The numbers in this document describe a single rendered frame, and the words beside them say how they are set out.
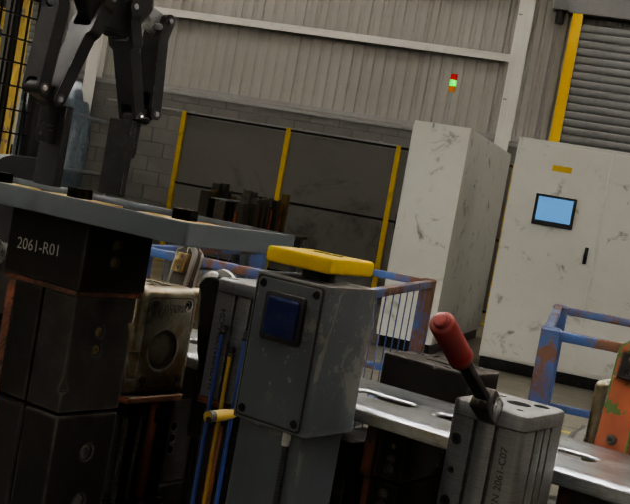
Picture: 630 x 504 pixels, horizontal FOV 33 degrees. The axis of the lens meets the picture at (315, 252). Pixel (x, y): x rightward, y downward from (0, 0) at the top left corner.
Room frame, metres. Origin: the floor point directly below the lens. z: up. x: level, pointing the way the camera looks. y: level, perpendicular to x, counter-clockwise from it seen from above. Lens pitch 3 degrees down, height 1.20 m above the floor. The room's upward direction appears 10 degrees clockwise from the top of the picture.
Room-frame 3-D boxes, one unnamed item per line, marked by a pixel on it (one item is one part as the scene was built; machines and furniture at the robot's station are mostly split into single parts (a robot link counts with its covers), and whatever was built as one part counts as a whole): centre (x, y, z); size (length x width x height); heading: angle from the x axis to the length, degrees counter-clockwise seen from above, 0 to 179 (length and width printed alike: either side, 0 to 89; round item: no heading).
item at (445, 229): (10.37, -1.25, 1.22); 2.40 x 0.54 x 2.45; 162
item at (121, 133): (0.98, 0.19, 1.21); 0.03 x 0.01 x 0.07; 51
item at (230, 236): (0.95, 0.21, 1.16); 0.37 x 0.14 x 0.02; 55
